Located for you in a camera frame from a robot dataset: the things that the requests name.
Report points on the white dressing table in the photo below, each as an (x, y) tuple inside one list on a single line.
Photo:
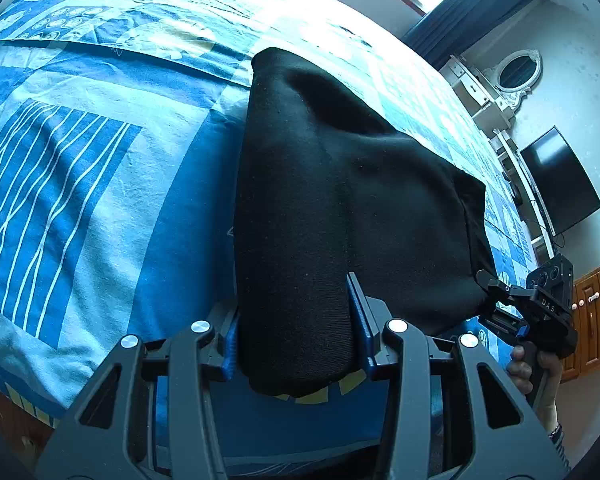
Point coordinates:
[(472, 92)]

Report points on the person's right forearm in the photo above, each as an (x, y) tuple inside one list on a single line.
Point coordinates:
[(547, 412)]

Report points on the blue patterned bed sheet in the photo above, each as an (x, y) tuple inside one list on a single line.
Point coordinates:
[(105, 210)]

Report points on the dark blue curtain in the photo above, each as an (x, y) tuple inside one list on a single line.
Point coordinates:
[(472, 20)]

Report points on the white framed oval mirror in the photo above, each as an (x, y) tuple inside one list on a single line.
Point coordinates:
[(517, 71)]

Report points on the black pants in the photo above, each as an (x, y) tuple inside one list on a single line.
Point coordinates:
[(330, 210)]

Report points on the person's right hand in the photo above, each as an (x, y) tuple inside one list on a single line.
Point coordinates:
[(519, 367)]

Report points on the black flat television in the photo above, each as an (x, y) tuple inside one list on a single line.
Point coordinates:
[(562, 180)]

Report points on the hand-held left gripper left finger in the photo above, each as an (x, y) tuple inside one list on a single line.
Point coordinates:
[(231, 347)]

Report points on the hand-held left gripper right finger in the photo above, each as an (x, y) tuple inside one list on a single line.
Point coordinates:
[(358, 320)]

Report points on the brown wooden cabinet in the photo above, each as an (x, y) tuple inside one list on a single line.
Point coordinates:
[(597, 310)]

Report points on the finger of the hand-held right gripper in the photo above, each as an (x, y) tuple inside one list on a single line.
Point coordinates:
[(495, 287), (500, 320)]

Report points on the white low cabinet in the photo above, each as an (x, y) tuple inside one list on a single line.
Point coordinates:
[(527, 195)]

